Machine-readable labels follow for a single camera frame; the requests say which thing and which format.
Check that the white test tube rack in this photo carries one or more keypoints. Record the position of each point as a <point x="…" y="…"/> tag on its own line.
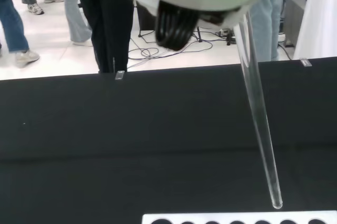
<point x="147" y="218"/>

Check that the grey cabinet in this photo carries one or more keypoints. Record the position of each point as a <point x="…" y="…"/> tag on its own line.
<point x="295" y="19"/>

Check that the clear plastic cloth clip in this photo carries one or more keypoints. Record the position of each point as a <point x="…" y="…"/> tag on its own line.
<point x="306" y="62"/>
<point x="119" y="75"/>

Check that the white hanging curtain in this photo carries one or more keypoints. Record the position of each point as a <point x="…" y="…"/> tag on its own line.
<point x="318" y="11"/>

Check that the black bench cloth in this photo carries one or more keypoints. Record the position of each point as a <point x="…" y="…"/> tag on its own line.
<point x="131" y="142"/>

